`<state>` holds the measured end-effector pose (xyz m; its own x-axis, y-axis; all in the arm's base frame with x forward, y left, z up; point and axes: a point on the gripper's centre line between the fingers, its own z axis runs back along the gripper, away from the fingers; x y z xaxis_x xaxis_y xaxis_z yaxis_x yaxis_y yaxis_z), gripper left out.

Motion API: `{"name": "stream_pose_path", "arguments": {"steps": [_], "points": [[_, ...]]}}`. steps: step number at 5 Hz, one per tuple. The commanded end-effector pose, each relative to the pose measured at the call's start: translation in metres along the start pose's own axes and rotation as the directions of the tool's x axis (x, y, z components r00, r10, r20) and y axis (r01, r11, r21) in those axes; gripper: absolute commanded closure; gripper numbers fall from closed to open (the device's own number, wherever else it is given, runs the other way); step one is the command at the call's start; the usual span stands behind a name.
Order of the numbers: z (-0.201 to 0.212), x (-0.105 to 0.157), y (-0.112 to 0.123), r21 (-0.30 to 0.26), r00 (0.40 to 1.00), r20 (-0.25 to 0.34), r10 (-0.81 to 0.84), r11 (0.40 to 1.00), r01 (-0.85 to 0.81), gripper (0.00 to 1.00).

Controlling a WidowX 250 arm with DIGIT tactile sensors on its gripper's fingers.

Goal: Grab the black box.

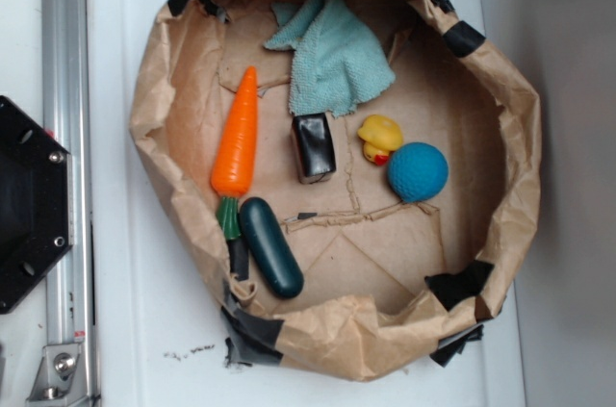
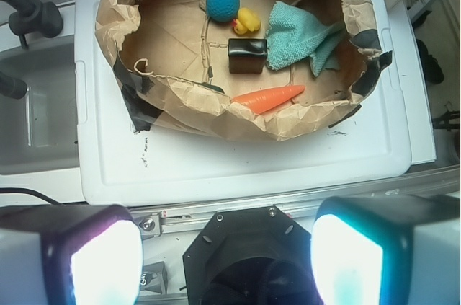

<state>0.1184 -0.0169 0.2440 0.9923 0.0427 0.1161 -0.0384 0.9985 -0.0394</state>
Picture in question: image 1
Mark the shiny black box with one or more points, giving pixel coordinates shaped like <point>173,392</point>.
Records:
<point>314,148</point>

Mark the brown paper bag bin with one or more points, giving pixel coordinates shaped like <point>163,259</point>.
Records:
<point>385,281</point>

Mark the orange plastic toy carrot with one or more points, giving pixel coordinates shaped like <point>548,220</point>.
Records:
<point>233,170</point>

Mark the dark green toy cucumber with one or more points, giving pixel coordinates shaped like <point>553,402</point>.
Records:
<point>270,249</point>

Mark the yellow rubber duck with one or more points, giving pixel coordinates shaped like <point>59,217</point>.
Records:
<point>381,137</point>

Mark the blue dimpled ball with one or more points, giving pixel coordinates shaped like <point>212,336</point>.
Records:
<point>417,171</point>

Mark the light teal cloth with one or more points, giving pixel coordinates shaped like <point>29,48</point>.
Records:
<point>338,62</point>

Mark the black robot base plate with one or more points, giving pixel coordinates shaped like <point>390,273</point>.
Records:
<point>35,202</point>

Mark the aluminium extrusion rail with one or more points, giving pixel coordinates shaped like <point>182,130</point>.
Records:
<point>69,285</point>

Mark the metal corner bracket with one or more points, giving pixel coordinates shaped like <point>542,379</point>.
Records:
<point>61,378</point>

